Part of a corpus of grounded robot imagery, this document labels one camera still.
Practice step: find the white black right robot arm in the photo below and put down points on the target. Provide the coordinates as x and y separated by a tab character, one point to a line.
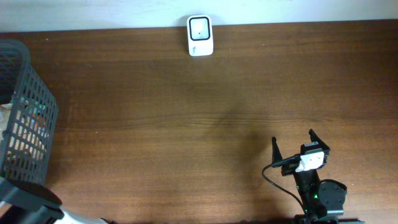
321	200

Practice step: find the grey plastic mesh basket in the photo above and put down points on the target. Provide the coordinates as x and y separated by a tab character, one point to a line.
26	140

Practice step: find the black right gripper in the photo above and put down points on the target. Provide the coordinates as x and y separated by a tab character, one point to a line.
276	155

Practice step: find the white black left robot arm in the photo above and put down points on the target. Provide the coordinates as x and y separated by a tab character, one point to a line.
29	203

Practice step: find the white barcode scanner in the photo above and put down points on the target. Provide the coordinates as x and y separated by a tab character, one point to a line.
200	35

